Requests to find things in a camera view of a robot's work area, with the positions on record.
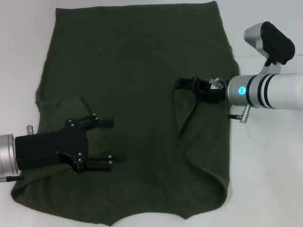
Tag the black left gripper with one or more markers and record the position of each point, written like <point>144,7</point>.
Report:
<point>47,149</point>

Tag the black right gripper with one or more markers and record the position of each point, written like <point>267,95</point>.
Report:
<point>213,94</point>

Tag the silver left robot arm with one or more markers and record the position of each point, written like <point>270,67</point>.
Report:
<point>7,158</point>

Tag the dark green shirt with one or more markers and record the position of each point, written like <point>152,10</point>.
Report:
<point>142,71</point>

